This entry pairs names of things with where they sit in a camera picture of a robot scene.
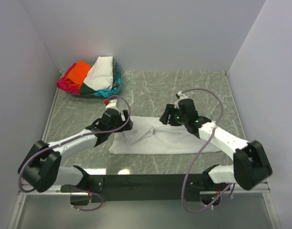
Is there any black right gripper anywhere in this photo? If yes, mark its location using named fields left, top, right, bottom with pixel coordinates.
left=159, top=104, right=188, bottom=126

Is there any white t-shirt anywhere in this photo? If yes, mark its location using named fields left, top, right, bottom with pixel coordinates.
left=109, top=115, right=220, bottom=156
left=83, top=56, right=113, bottom=91

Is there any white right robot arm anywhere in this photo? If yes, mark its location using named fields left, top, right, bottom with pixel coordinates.
left=160, top=98, right=272, bottom=190

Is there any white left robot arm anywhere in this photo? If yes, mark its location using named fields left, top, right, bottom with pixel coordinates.
left=18, top=108, right=133, bottom=193

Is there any turquoise t-shirt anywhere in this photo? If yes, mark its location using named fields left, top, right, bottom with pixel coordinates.
left=93, top=87, right=120, bottom=98

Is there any white t-shirt in basket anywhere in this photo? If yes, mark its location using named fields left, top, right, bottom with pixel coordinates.
left=83, top=56, right=113, bottom=91

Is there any teal plastic laundry basket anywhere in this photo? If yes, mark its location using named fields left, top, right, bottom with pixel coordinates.
left=72, top=63, right=123, bottom=99

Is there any orange t-shirt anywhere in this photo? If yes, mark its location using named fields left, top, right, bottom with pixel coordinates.
left=64, top=61, right=92, bottom=87

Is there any pink t-shirt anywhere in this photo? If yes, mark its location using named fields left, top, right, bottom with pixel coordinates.
left=57, top=63, right=80, bottom=94

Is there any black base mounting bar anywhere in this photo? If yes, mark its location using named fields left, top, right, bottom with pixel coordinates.
left=60, top=173, right=231, bottom=206

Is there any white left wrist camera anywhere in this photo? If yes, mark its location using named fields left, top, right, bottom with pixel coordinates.
left=104, top=99, right=119, bottom=111

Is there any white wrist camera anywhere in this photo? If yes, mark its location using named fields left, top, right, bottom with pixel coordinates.
left=174, top=91, right=188, bottom=109
left=104, top=99, right=119, bottom=111

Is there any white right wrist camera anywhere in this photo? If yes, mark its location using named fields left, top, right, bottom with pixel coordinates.
left=174, top=91, right=188, bottom=109

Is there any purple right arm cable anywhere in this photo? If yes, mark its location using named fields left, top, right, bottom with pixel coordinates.
left=181, top=88, right=235, bottom=213

